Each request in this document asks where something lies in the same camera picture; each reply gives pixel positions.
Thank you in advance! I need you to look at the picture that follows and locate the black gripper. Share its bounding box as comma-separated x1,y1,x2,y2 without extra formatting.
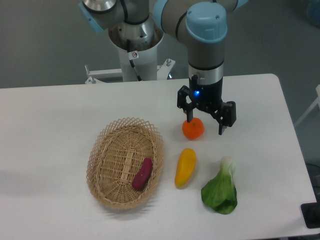
177,74,236,135

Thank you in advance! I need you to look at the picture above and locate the purple sweet potato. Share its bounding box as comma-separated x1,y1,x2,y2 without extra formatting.
131,157,153,190

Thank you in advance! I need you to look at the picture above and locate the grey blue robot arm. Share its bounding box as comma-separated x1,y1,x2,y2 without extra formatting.
78,0,244,133

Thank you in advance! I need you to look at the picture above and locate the woven wicker basket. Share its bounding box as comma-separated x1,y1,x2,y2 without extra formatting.
86,117,164,210

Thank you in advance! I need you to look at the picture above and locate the orange tangerine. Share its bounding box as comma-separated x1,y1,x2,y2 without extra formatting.
182,117,205,140

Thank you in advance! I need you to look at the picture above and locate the yellow mango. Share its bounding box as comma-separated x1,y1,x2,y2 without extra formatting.
174,148,197,188

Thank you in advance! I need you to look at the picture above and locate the green bok choy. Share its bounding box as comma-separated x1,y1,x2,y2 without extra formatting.
201,156,238,215

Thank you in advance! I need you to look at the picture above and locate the black box at table edge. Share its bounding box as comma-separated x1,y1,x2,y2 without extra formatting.
300,202,320,229

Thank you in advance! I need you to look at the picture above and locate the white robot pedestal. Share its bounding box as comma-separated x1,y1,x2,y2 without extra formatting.
85,21,176,84

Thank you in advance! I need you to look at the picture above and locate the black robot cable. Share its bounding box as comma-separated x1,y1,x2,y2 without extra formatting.
126,39,143,82

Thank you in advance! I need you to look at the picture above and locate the white frame at right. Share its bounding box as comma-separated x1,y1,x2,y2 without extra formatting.
293,84,320,128

